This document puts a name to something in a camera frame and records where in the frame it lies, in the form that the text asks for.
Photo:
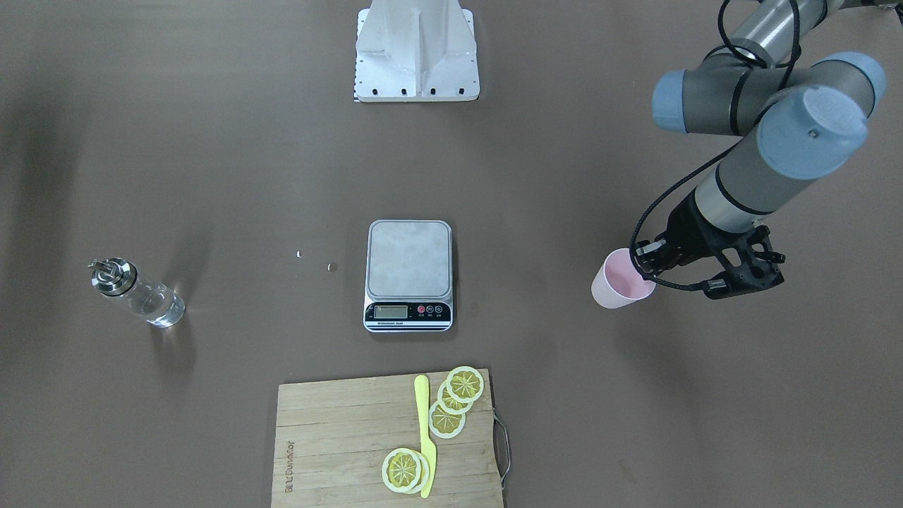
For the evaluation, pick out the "glass sauce bottle metal cap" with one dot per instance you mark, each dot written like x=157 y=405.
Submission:
x=121 y=282

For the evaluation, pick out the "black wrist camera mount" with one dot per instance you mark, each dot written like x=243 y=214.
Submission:
x=751 y=265

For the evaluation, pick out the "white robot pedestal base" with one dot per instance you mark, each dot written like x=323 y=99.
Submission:
x=416 y=51

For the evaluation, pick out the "lemon slice near handle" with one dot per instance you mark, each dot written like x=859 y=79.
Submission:
x=405 y=471

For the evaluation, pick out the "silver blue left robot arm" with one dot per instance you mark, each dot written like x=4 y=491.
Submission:
x=793 y=126

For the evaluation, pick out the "bamboo cutting board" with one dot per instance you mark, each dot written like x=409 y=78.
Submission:
x=332 y=436

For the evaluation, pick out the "lemon slice near knife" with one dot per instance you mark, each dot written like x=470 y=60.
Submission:
x=443 y=424

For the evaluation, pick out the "pink plastic cup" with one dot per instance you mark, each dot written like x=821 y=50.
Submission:
x=618 y=283

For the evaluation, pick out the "lemon slice middle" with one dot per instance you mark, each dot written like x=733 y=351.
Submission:
x=448 y=404

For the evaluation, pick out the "lemon slice far end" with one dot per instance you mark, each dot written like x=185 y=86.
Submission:
x=465 y=384

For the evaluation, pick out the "yellow plastic knife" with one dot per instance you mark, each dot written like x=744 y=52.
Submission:
x=427 y=447

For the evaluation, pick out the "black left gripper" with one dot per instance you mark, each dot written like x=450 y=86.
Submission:
x=686 y=230

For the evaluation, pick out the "silver digital kitchen scale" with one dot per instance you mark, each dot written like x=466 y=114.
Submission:
x=409 y=276

